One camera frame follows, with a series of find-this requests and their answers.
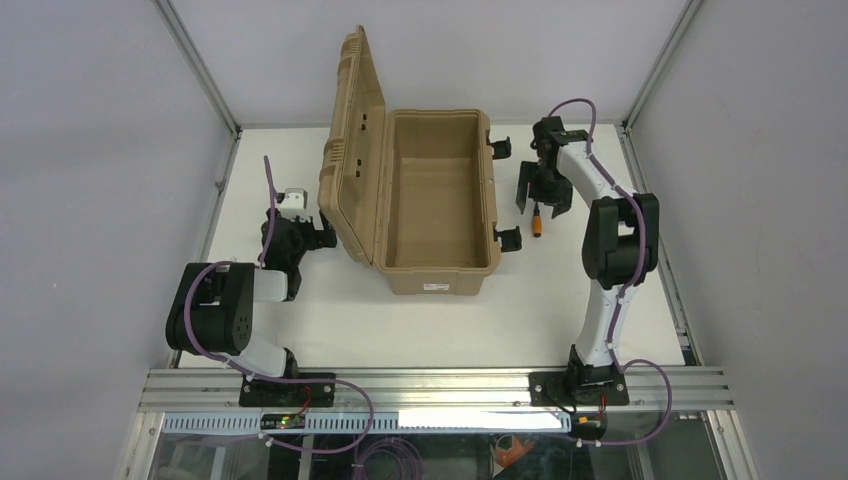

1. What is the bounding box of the black lower box latch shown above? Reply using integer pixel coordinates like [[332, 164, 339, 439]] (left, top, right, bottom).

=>
[[494, 226, 523, 253]]

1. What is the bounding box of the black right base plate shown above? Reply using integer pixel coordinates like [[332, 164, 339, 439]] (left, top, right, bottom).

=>
[[528, 370, 630, 409]]

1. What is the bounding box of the orange black screwdriver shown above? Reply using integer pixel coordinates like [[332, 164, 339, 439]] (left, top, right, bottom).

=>
[[531, 203, 543, 238]]

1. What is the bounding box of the orange object below table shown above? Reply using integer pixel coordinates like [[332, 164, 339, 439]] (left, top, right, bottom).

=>
[[492, 435, 535, 469]]

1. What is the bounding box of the black box latch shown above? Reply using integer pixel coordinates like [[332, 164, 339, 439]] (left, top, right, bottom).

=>
[[487, 136, 512, 160], [494, 226, 523, 253]]

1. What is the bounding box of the white slotted cable duct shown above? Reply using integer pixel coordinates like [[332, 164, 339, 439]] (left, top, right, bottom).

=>
[[162, 409, 571, 436]]

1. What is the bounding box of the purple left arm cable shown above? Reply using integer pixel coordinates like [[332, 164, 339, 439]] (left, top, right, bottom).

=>
[[182, 155, 425, 480]]

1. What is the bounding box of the tan plastic tool box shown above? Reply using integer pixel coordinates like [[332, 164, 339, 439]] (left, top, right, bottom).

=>
[[318, 26, 501, 296]]

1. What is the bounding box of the aluminium front rail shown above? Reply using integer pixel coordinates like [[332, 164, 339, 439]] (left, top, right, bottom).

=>
[[138, 366, 735, 413]]

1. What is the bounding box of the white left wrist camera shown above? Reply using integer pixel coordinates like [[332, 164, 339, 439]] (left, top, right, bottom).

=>
[[276, 188, 308, 217]]

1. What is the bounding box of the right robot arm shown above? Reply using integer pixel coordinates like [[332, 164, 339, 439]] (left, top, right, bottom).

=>
[[515, 116, 660, 409]]

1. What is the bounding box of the black upper box latch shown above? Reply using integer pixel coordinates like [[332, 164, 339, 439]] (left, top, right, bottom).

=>
[[487, 136, 512, 160]]

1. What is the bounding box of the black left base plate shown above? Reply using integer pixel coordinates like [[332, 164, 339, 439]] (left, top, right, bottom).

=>
[[238, 372, 336, 408]]

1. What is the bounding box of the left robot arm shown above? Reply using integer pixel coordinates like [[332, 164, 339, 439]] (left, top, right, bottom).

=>
[[165, 212, 337, 379]]

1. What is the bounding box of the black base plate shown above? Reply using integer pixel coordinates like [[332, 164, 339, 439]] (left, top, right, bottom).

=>
[[238, 372, 336, 408], [528, 370, 630, 409]]

